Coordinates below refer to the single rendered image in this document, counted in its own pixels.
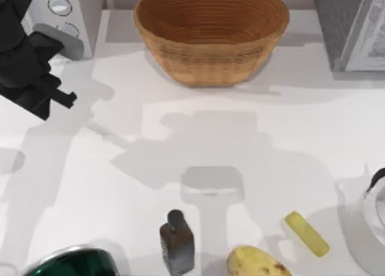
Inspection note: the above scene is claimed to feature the grey cabinet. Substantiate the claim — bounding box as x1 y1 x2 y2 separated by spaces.
310 0 385 73

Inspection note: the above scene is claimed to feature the large microwave knob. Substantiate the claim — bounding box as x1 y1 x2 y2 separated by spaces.
47 0 73 17

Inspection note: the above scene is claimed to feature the dark grey grater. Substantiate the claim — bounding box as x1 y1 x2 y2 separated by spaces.
159 209 195 275

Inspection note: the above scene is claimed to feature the brown woven basket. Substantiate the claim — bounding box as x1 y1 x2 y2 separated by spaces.
133 0 291 88

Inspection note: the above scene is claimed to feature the yellow potato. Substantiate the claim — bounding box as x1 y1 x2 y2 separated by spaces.
226 245 294 276

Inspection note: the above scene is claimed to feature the pale microwave oven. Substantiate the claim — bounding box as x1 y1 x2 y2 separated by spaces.
20 0 106 60

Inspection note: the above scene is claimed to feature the green metal bowl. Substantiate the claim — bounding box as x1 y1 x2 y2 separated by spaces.
20 244 122 276

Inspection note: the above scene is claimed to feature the small microwave knob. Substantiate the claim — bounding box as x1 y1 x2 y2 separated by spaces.
57 21 80 38

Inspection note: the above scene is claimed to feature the pale grey rounded box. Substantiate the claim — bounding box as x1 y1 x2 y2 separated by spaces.
32 23 84 61

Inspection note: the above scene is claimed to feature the yellow flat slice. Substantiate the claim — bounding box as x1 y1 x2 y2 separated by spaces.
284 210 330 258

